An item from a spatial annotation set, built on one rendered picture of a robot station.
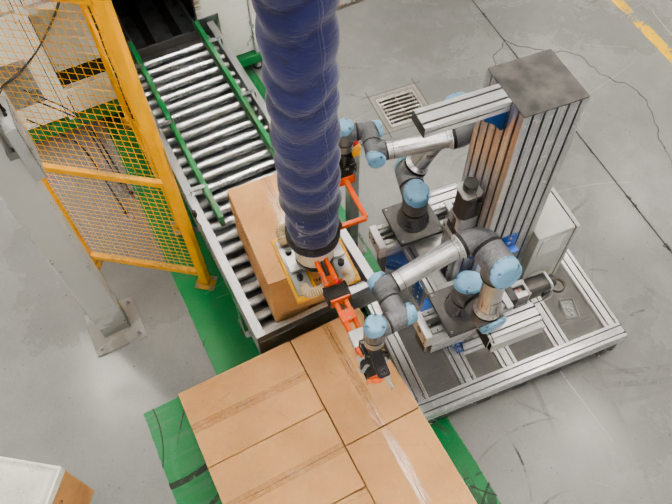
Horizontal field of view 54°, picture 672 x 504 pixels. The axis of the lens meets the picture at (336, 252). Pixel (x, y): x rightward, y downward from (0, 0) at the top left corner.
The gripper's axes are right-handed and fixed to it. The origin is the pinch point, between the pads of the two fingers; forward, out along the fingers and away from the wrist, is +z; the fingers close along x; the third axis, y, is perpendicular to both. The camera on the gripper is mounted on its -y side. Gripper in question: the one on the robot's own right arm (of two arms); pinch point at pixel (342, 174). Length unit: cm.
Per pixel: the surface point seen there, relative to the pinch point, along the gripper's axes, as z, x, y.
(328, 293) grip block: -2, -29, 55
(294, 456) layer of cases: 71, -62, 90
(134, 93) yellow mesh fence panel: -38, -74, -45
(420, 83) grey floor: 125, 127, -149
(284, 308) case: 58, -41, 23
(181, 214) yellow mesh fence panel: 48, -73, -44
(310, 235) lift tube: -23, -30, 39
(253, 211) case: 31, -40, -19
